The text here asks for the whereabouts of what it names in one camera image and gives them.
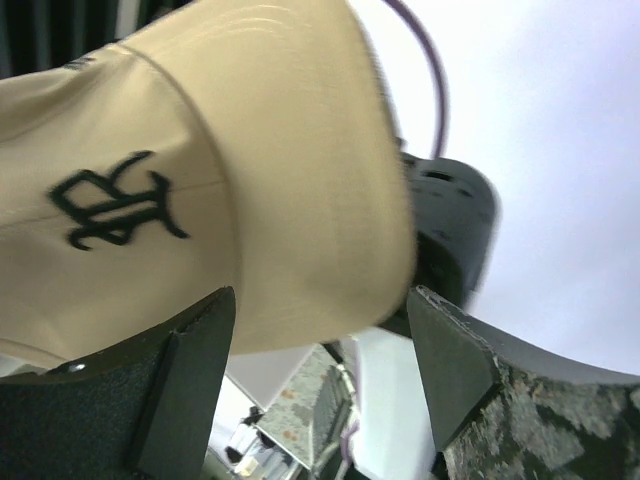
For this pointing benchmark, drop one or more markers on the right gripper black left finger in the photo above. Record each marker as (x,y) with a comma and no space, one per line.
(140,409)

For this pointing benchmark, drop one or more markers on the beige cap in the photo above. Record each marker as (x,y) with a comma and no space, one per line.
(242,144)

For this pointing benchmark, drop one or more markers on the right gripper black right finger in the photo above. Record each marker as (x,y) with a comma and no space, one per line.
(502,408)

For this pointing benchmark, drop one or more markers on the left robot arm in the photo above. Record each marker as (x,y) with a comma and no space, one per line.
(455,209)

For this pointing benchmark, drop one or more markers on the floral table mat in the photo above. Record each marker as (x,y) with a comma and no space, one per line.
(315,408)

